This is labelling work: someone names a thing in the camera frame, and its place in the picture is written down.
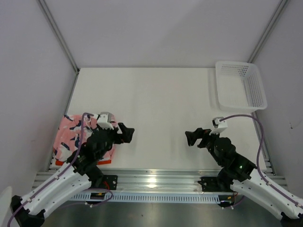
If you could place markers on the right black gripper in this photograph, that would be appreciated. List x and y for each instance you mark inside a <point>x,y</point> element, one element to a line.
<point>199,133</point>

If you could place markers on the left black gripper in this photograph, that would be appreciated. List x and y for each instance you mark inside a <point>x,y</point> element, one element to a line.
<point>126,136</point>

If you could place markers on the pink patterned shorts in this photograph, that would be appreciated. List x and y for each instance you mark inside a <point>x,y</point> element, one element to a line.
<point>68,135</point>

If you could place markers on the orange shorts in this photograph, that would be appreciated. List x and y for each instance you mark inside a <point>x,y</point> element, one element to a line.
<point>102,162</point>

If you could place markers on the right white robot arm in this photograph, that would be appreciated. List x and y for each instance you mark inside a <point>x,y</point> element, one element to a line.
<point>240,175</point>

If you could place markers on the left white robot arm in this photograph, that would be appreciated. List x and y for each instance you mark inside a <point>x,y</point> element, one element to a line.
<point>80,172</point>

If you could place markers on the white plastic basket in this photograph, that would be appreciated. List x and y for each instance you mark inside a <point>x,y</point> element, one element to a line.
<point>239,87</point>

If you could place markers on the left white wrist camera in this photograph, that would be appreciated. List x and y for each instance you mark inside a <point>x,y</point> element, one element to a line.
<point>104,121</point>

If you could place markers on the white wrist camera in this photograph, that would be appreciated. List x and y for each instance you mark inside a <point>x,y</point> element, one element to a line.
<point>219,125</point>
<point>104,121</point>

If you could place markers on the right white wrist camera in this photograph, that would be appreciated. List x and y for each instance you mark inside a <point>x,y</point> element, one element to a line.
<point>219,125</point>

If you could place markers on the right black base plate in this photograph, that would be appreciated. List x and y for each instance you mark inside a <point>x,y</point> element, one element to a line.
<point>210,184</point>

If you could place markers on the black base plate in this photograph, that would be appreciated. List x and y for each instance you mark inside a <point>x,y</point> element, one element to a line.
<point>108,182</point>
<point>210,184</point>

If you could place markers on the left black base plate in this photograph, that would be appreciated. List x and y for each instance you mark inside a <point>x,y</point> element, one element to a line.
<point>108,182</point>

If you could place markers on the aluminium mounting rail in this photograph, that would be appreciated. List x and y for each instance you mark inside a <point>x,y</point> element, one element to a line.
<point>159,181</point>

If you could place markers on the slotted cable duct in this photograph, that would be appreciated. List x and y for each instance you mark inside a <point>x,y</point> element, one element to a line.
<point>197,197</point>

